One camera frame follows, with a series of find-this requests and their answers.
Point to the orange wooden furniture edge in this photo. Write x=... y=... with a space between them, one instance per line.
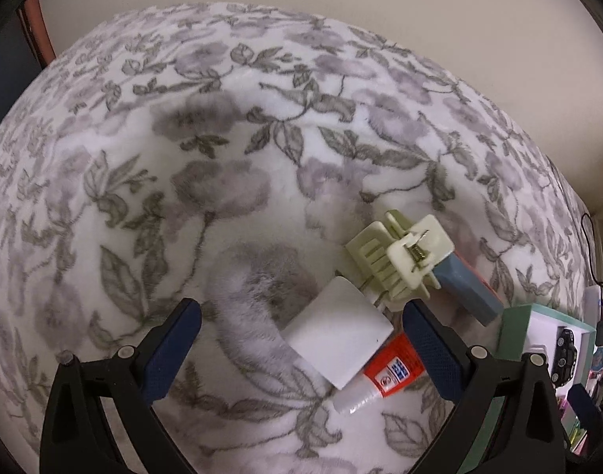
x=37 y=29

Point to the cream hair claw clip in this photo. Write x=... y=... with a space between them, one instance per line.
x=420 y=256

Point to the floral grey white blanket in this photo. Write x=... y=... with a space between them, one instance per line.
x=183 y=182

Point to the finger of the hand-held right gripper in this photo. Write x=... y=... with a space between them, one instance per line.
x=580 y=400

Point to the teal box white inside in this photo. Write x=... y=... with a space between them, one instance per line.
x=514 y=331

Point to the white charger adapter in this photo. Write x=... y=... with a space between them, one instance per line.
x=338 y=335

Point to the light blue block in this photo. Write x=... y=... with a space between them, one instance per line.
x=467 y=286

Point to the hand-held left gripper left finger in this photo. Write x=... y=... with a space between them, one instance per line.
x=173 y=345

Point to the black toy car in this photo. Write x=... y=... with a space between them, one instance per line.
x=563 y=355

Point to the orange white glue tube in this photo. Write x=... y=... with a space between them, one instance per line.
x=385 y=375

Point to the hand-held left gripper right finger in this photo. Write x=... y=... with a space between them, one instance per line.
x=430 y=350

